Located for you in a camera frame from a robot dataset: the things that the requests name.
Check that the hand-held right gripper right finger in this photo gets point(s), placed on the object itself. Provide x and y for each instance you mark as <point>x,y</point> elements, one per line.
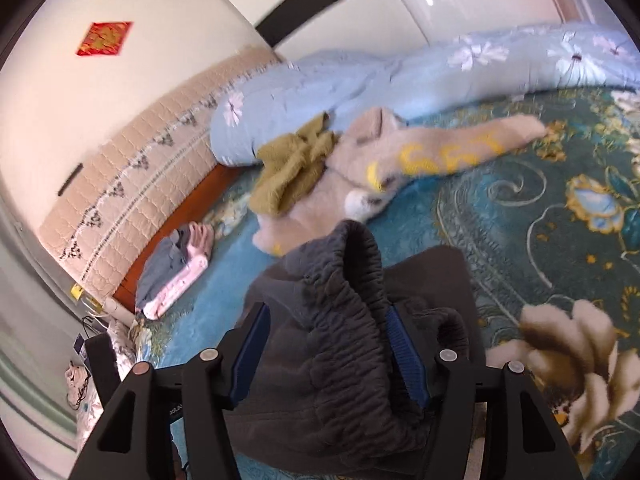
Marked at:
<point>407,355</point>

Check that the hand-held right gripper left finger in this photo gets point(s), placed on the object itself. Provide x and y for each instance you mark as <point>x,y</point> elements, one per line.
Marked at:
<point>250,355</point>

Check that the dark grey pants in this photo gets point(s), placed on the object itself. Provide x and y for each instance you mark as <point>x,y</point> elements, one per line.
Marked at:
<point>340,360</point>

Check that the folded pink garment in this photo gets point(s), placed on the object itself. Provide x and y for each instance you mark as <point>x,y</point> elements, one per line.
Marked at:
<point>175,290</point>

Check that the folded grey garment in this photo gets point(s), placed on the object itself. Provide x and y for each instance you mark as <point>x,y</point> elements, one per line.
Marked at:
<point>160,275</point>

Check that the white cylinder beside bed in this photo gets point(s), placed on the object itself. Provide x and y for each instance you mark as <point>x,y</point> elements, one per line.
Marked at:
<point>119,310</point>

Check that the teal patterned bedspread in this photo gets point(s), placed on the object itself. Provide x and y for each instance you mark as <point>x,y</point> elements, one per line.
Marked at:
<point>500,240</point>

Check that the olive green knit sweater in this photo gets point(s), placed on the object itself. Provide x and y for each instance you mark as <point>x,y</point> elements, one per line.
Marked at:
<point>290,170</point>

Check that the beige quilted headboard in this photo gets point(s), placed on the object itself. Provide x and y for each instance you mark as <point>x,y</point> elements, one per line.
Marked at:
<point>125,200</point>

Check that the beige fuzzy sweater yellow print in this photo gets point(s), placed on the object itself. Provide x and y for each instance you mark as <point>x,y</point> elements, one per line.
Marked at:
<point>360,155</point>

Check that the light blue floral quilt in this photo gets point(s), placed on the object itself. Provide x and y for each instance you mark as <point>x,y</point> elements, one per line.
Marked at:
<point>425,80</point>

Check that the white wardrobe with black stripe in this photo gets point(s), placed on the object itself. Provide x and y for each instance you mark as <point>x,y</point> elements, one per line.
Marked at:
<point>475,5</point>

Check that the wooden bed frame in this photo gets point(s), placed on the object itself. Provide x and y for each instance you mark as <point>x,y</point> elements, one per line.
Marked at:
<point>185,210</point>

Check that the red wall decoration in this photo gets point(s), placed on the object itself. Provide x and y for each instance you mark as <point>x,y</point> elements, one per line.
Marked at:
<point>104,38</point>

